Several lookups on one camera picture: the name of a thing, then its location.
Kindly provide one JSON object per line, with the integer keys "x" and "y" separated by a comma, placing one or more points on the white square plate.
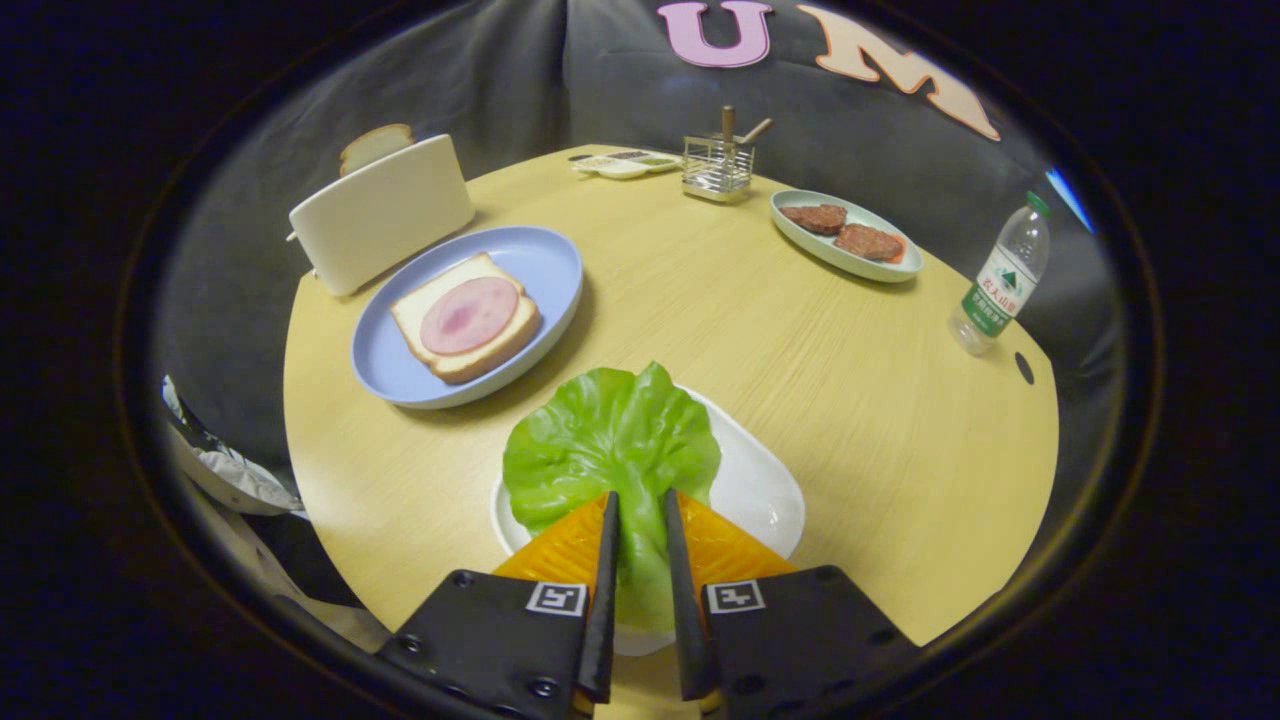
{"x": 750, "y": 490}

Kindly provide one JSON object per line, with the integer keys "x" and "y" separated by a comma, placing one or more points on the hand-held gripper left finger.
{"x": 603, "y": 620}

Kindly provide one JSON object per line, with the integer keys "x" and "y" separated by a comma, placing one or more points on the clear plastic water bottle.
{"x": 995, "y": 290}

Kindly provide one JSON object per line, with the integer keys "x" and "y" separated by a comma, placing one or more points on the green lettuce leaf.
{"x": 610, "y": 440}

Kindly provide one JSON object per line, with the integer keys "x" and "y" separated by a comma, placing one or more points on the bread slice under ham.
{"x": 408, "y": 314}

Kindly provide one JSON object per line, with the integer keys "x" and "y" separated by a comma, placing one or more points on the pale green oval plate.
{"x": 850, "y": 266}

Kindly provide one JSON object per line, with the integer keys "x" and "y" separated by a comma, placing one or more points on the pink ham slice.
{"x": 470, "y": 315}

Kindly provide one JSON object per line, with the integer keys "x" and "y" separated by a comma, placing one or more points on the brown meat patty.
{"x": 815, "y": 219}
{"x": 868, "y": 242}

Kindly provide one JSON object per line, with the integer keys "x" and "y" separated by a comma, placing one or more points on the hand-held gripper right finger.
{"x": 690, "y": 640}

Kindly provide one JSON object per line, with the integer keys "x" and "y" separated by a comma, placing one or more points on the white toaster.
{"x": 380, "y": 215}

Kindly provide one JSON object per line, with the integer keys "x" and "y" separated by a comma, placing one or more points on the white divided condiment tray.
{"x": 620, "y": 168}

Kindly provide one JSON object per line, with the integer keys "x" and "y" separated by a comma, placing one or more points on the plain bread slice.
{"x": 372, "y": 145}

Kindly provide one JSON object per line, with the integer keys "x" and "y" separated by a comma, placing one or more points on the blue round plate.
{"x": 540, "y": 265}

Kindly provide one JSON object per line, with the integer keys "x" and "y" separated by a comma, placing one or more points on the wooden utensil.
{"x": 757, "y": 130}
{"x": 728, "y": 125}

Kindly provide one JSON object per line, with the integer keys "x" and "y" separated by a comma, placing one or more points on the black backdrop cloth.
{"x": 500, "y": 80}

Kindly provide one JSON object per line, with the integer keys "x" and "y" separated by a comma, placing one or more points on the crumpled white bag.
{"x": 235, "y": 470}

